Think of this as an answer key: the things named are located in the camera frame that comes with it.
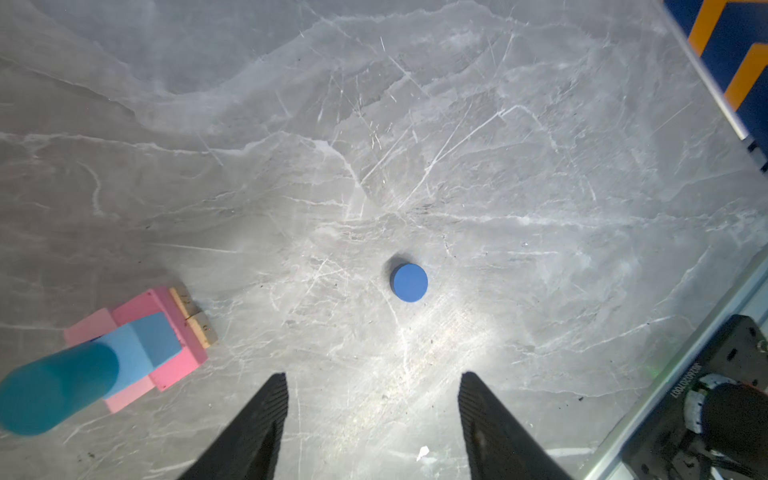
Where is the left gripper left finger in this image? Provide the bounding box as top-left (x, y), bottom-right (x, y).
top-left (181, 373), bottom-right (289, 480)

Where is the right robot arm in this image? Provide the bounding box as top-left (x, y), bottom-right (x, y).
top-left (683, 373), bottom-right (767, 479)

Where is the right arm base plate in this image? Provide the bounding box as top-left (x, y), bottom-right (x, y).
top-left (621, 315), bottom-right (767, 479)

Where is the light pink rectangular block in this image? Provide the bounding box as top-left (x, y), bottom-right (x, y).
top-left (64, 308), bottom-right (154, 413)

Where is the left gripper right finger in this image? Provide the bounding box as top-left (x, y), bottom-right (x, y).
top-left (458, 372), bottom-right (570, 480)

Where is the aluminium front rail frame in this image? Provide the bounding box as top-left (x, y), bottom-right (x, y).
top-left (579, 248), bottom-right (767, 480)

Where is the teal cylinder block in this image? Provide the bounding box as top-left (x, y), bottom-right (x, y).
top-left (1, 349), bottom-right (97, 436)

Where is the light blue cube block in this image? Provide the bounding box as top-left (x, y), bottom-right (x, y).
top-left (91, 312), bottom-right (182, 399)

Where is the dark blue cylinder block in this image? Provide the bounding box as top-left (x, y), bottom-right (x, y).
top-left (390, 263), bottom-right (428, 303)

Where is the dark pink rectangular block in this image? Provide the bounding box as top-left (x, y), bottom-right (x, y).
top-left (111, 287), bottom-right (208, 391)

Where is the engraved wood plank block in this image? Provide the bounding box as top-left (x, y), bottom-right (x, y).
top-left (186, 312), bottom-right (218, 349)

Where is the plain wood plank block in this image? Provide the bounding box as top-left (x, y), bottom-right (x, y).
top-left (169, 285), bottom-right (200, 319)

